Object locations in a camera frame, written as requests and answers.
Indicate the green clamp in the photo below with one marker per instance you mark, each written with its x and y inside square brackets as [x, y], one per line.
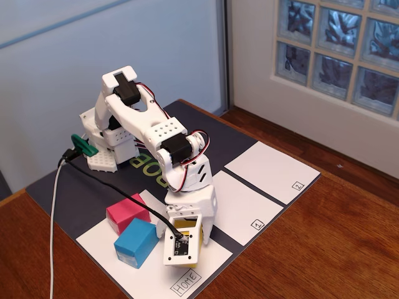
[82, 144]

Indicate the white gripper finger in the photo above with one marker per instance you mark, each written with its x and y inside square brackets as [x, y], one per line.
[162, 229]
[208, 230]

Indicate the grey metal frame strip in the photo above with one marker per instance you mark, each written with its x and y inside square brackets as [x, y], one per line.
[225, 53]

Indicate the white paper sheet marked 1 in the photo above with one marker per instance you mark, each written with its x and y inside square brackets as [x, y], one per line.
[237, 205]

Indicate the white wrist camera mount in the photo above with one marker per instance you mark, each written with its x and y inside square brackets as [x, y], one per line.
[182, 252]

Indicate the dark printed mat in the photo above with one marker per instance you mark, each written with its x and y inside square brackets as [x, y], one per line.
[224, 137]

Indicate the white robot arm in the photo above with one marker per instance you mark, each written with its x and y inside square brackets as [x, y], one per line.
[134, 118]

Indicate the blue paper box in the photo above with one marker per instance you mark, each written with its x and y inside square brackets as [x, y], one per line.
[137, 246]

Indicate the white paper sheet marked 2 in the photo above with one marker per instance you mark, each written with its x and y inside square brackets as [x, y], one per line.
[271, 168]

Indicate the pink paper box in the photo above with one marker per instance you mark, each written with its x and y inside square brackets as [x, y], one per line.
[124, 211]

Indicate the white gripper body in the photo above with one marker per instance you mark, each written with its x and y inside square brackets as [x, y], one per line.
[199, 199]

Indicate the yellow paper box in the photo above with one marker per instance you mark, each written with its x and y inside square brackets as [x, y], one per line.
[185, 225]

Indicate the glass block window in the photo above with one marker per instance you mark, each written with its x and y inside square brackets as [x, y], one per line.
[336, 46]

